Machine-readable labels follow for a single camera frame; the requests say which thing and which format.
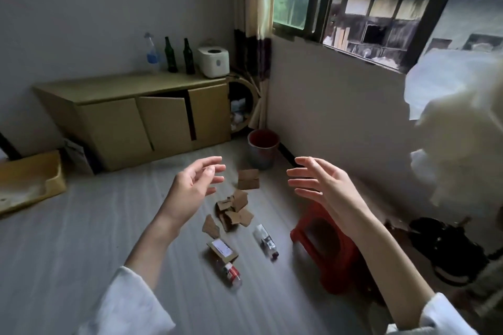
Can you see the clear plastic box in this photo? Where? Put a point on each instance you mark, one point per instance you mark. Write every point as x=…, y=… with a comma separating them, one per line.
x=265, y=240

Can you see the beige brown striped curtain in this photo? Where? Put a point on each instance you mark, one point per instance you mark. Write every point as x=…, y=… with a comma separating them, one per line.
x=253, y=13

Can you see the black fan head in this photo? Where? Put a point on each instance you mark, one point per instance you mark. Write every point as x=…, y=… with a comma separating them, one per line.
x=448, y=248

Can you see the torn cardboard pieces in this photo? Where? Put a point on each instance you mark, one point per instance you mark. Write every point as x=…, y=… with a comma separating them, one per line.
x=235, y=209

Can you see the white paper bag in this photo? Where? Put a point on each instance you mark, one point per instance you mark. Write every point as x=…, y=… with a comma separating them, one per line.
x=76, y=158

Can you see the yellow plastic litter tray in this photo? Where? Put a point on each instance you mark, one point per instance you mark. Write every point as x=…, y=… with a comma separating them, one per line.
x=31, y=173

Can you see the round cardboard cat scratcher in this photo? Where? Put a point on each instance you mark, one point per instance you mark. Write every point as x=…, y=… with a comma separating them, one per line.
x=251, y=89

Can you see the person's right hand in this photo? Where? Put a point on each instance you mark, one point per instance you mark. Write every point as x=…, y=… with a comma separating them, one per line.
x=338, y=193

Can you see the white left sleeve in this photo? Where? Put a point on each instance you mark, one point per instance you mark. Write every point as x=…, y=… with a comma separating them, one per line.
x=125, y=307

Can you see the plastic bottle red label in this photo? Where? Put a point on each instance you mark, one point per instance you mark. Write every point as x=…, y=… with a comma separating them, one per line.
x=232, y=274

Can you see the white sleeve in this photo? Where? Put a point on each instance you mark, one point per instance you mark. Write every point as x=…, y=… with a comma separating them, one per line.
x=125, y=307
x=444, y=317

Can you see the dark framed window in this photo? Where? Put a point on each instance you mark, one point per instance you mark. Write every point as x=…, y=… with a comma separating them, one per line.
x=393, y=13

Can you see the beige wooden cabinet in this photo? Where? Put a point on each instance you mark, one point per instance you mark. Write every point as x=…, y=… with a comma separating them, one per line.
x=118, y=126

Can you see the cream fluffy hanging garment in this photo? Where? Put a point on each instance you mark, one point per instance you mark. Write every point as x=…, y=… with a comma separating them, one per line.
x=459, y=142

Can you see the white box-shaped appliance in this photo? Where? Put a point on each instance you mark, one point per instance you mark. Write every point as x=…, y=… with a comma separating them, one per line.
x=214, y=64

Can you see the red plastic stool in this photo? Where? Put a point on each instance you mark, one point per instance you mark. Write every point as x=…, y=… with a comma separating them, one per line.
x=334, y=268

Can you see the person's right forearm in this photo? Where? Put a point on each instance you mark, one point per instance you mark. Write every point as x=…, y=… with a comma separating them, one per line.
x=393, y=276

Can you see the white right sleeve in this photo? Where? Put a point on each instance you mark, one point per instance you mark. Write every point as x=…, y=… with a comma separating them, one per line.
x=444, y=317

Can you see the brown labelled cardboard mailer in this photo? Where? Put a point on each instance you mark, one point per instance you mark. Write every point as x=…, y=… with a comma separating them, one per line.
x=226, y=254

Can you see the person's left forearm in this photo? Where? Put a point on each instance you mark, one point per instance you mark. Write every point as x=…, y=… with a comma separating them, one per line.
x=153, y=252

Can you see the person's left hand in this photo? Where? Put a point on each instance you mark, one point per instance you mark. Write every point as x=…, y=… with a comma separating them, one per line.
x=188, y=193

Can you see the grey bucket with red liner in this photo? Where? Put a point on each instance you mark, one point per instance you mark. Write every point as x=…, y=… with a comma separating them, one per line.
x=261, y=158

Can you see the clear bottle blue cap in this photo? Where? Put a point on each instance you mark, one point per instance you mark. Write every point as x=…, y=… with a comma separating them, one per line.
x=151, y=56

